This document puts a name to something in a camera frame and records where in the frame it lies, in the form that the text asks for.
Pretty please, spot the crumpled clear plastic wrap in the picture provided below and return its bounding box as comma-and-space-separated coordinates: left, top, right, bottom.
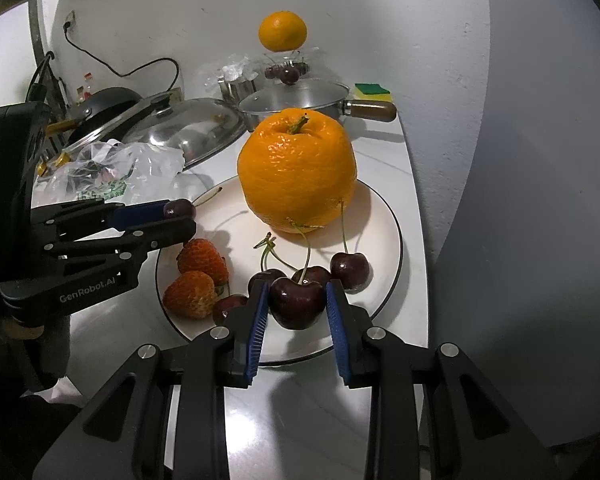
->
197, 55, 261, 86

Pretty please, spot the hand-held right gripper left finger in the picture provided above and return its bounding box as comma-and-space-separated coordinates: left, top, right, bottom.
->
32, 280, 272, 480

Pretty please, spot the large steel wok lid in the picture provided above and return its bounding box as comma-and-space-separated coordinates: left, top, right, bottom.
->
122, 92, 247, 170

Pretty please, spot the large orange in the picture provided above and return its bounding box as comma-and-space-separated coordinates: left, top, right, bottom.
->
236, 108, 358, 235

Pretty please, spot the small orange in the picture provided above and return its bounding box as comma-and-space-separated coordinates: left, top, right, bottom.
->
258, 10, 308, 53

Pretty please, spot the red strawberry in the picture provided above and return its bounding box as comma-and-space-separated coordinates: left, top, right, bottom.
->
162, 271, 218, 320
176, 238, 230, 286

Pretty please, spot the green and yellow sponge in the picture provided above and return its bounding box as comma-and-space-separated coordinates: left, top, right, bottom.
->
354, 82, 392, 102

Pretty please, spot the thin black cable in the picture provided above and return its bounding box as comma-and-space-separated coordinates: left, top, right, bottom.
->
27, 52, 56, 106

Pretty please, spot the black wok with wooden handle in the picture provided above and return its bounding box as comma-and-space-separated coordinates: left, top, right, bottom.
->
45, 87, 143, 148

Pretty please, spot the black power cable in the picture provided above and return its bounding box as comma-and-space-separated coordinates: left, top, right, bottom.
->
64, 27, 181, 96

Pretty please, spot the heap of dark cherries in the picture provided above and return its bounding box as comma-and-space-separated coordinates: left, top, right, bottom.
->
265, 62, 311, 78

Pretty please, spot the glass pot lid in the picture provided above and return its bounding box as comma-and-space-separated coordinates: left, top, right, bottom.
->
238, 67, 351, 111

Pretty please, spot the person's left hand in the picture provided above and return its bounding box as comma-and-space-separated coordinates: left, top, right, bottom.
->
4, 321, 46, 341

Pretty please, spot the grey vertical pipe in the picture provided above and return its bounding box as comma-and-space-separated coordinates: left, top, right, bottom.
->
27, 0, 48, 76

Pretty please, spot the white round plate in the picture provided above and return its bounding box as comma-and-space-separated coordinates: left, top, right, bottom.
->
155, 175, 405, 367

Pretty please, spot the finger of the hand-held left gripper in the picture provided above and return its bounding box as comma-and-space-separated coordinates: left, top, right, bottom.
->
30, 199, 173, 236
40, 217, 197, 261

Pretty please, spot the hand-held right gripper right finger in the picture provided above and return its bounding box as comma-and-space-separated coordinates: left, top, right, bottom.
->
326, 280, 543, 480

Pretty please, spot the steel pot with wooden handle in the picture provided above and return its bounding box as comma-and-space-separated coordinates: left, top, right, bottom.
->
237, 82, 398, 133

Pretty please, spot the clear plastic box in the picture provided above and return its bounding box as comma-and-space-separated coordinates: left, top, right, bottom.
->
260, 49, 326, 81

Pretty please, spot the steel cup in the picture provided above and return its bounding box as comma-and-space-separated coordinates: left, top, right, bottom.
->
219, 76, 260, 103

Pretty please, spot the clear printed plastic bag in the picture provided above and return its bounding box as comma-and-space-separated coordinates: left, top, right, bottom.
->
32, 139, 213, 206

